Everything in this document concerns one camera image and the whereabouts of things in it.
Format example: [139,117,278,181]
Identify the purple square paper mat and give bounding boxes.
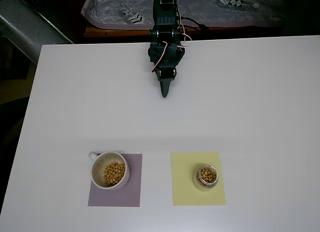
[87,153,143,208]

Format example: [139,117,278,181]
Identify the loose soybeans heap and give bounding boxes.
[103,161,126,188]

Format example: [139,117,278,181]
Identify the black cable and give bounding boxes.
[183,26,208,33]
[181,16,210,32]

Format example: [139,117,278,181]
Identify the red white servo cable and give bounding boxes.
[174,6,193,48]
[151,41,169,73]

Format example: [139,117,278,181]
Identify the white ceramic cup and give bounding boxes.
[88,151,131,190]

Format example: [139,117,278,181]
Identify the crumpled white cloth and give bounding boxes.
[80,0,286,30]

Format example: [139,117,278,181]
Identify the silver foil wrapped duct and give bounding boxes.
[0,0,75,68]

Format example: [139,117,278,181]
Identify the yellow square paper mat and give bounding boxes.
[170,151,227,207]

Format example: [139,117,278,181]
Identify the brown wooden bed frame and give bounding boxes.
[83,24,283,38]

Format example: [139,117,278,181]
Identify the black dotted fabric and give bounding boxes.
[18,0,88,25]

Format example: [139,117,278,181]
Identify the glass jar of chickpeas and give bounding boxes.
[192,164,220,192]

